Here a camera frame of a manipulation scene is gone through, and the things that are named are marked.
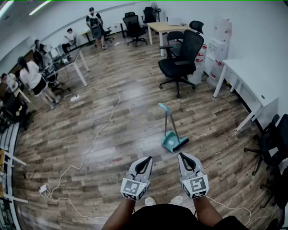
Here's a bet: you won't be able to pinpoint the teal dustpan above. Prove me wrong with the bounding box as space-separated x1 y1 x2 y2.
158 102 180 153

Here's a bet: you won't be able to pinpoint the person's left forearm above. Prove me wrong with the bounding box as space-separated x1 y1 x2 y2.
101 197 137 230

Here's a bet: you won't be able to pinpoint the grey mesh chair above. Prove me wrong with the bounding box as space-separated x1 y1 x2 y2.
90 18 102 39

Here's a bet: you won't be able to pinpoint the black armrest chair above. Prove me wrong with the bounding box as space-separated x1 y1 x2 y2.
160 31 185 59

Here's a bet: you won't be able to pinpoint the standing fan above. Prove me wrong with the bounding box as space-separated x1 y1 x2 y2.
151 1 162 22

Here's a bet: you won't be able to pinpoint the ceiling light strip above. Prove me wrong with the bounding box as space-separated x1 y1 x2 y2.
0 0 14 18
28 0 52 16

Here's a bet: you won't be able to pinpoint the white water dispenser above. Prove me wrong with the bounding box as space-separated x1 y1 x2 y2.
204 37 228 76

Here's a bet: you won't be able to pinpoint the white box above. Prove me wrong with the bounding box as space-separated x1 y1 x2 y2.
167 17 182 26

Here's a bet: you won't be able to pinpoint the clear water bottle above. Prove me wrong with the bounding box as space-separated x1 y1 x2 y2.
213 17 233 42
198 44 207 60
188 58 204 85
207 59 224 87

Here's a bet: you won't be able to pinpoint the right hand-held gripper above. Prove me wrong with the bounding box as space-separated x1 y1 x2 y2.
178 152 209 200

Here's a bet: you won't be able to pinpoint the black mesh headrest office chair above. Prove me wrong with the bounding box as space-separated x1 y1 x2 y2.
158 20 205 99

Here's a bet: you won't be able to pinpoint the dark desk with white legs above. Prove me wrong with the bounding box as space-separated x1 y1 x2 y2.
40 47 90 87

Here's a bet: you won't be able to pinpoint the light wooden table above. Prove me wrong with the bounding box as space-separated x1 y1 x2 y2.
146 22 194 57

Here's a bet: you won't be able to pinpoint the thin white cable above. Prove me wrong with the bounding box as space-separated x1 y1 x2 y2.
206 196 279 227

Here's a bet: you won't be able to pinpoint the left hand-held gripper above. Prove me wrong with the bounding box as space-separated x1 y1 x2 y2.
120 156 153 201

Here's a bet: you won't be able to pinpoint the white shelving rack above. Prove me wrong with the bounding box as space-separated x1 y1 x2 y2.
0 122 29 230

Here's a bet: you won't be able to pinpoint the long white cable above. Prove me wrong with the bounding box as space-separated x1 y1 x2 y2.
46 87 122 220

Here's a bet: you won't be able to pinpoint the white power adapter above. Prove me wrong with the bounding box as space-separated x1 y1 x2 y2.
38 183 51 195

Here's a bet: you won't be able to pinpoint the person's right forearm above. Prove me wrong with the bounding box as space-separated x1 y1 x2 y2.
193 195 223 227

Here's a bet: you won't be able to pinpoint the person's right white shoe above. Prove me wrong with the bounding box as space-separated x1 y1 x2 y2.
169 195 184 205

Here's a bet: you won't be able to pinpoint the person's black clothes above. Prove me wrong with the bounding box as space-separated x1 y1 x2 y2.
126 203 248 230

